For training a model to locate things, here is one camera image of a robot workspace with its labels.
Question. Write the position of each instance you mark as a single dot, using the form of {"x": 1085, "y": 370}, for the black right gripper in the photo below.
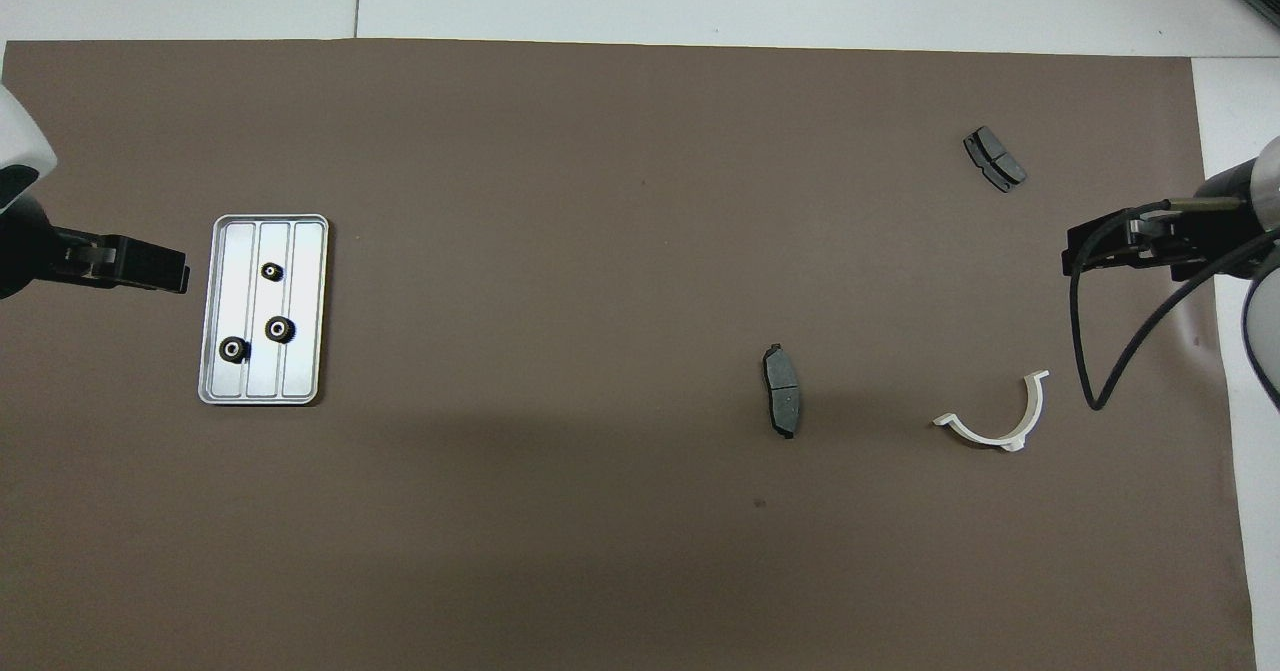
{"x": 1150, "y": 251}

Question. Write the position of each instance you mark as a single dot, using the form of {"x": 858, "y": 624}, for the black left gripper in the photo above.
{"x": 40, "y": 251}

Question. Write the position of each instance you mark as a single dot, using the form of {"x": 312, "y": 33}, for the black gear with white centre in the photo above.
{"x": 232, "y": 349}

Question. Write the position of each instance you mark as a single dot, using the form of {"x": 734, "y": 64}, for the small black bearing gear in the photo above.
{"x": 271, "y": 270}

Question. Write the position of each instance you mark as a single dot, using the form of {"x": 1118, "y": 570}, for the medium black bearing gear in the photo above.
{"x": 280, "y": 328}

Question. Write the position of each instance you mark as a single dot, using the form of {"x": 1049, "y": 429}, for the silver metal tray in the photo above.
{"x": 305, "y": 301}

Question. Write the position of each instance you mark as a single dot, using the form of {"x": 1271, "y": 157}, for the short dark brake pad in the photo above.
{"x": 995, "y": 158}

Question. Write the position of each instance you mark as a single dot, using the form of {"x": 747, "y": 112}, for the long dark brake pad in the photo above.
{"x": 783, "y": 391}

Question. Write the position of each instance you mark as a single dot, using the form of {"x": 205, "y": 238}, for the brown table mat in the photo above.
{"x": 640, "y": 151}

